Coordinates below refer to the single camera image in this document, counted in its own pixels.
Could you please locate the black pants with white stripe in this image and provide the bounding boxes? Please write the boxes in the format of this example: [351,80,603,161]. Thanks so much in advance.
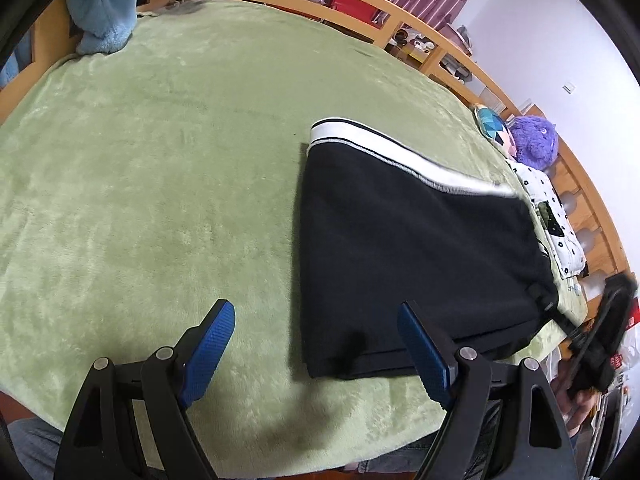
[298,118,559,379]

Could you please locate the white black-dotted pillow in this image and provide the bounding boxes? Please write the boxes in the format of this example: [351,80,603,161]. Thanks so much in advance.
[508,160,587,278]

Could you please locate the black phone on pillow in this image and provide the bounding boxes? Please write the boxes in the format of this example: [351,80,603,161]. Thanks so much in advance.
[536,202,565,237]

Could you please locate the purple plush toy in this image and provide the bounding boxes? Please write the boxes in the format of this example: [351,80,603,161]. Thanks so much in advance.
[510,115,559,170]

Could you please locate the green plush bed blanket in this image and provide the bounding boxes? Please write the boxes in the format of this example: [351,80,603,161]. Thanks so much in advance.
[1,0,518,478]

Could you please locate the blue geometric cushion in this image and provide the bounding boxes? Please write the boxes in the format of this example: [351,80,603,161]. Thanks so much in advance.
[473,104,516,157]

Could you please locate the light blue fluffy garment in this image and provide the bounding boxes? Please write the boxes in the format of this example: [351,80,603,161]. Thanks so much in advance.
[66,0,137,55]

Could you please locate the wooden bed frame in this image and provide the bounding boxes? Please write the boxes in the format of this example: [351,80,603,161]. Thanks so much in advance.
[1,0,629,278]

